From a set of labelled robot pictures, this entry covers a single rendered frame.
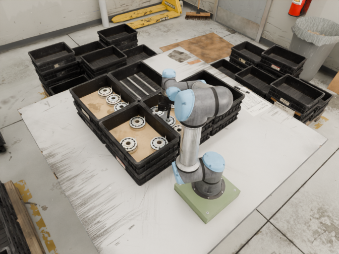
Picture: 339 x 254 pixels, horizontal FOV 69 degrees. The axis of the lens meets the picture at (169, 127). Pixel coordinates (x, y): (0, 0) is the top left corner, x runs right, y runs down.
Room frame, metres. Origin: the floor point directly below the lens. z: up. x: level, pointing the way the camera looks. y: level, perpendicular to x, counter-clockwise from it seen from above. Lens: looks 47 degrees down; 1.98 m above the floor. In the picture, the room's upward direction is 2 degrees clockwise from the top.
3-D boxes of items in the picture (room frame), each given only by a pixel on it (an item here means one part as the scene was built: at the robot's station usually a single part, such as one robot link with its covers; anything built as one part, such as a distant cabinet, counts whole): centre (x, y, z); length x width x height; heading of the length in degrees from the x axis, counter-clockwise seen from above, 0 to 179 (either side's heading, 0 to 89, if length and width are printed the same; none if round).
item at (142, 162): (0.96, 0.18, 0.92); 0.40 x 0.30 x 0.02; 42
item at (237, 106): (1.36, -0.27, 0.87); 0.40 x 0.30 x 0.11; 42
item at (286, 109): (1.74, -1.06, 0.41); 0.31 x 0.02 x 0.16; 41
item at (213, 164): (0.72, -0.22, 0.92); 0.13 x 0.12 x 0.14; 105
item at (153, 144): (0.92, 0.06, 0.86); 0.10 x 0.10 x 0.01
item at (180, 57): (2.16, -0.06, 0.71); 0.22 x 0.19 x 0.01; 41
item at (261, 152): (1.23, 0.01, 0.35); 1.60 x 1.60 x 0.70; 41
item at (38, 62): (2.33, 1.28, 0.37); 0.40 x 0.30 x 0.45; 131
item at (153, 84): (1.45, 0.22, 0.87); 0.40 x 0.30 x 0.11; 42
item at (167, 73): (1.14, 0.01, 1.15); 0.09 x 0.08 x 0.11; 15
